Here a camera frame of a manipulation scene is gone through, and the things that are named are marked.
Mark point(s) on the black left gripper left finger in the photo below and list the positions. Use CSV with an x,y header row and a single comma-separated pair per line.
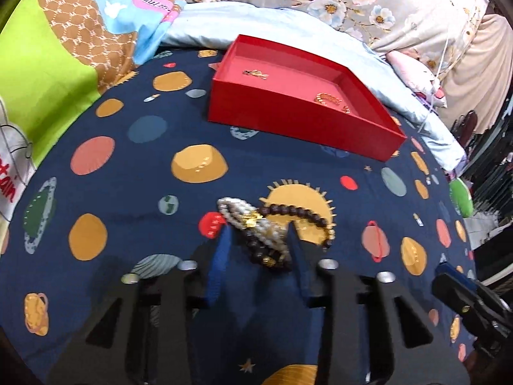
x,y
139,333

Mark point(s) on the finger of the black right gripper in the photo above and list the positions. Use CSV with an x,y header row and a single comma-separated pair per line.
x,y
483,312

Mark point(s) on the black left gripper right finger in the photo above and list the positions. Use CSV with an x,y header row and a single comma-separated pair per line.
x,y
373,331

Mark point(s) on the red jewelry tray box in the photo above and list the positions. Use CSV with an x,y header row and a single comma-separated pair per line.
x,y
275,88

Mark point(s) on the green round cushion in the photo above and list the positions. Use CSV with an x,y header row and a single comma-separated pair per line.
x,y
461,198

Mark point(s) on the navy planet print bedsheet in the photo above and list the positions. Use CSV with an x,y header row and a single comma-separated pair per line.
x,y
141,178

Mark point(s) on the dark wooden chair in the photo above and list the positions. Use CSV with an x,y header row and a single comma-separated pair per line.
x,y
464,127

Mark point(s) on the beige hanging cloth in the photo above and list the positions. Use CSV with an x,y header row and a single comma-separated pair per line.
x,y
480,81

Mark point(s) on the pink white plush toy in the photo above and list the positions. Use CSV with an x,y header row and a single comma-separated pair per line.
x,y
418,78

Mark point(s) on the colourful monkey print blanket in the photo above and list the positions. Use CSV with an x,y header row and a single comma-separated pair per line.
x,y
57,58

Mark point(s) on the light blue pillow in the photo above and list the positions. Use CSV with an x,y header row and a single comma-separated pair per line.
x,y
216,25

